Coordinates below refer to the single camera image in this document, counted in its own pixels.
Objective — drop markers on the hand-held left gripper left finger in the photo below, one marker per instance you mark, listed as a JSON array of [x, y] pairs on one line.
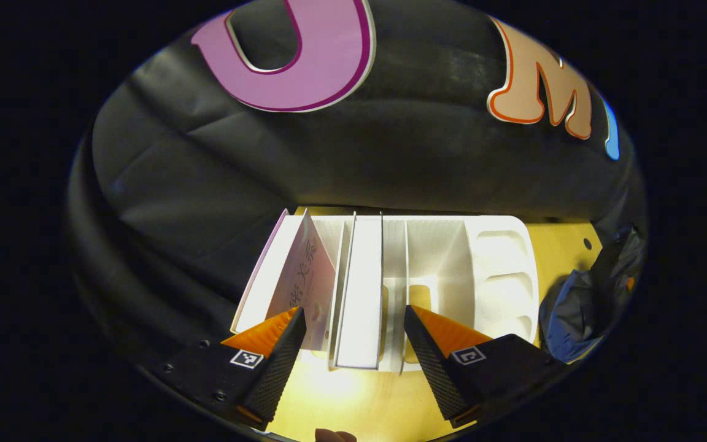
[[277, 374]]

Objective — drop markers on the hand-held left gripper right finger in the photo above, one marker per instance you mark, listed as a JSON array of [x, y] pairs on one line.
[[436, 374]]

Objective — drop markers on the blue schoolbag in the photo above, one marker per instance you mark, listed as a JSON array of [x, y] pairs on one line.
[[574, 313]]

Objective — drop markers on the pink cover book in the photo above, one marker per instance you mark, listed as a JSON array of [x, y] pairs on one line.
[[304, 276]]

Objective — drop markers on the black cover book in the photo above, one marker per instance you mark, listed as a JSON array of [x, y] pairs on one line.
[[359, 294]]

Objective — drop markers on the white bookshelf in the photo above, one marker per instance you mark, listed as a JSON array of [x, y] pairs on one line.
[[501, 276]]

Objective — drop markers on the black backdrop cloth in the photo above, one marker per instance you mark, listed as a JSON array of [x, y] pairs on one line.
[[390, 153]]

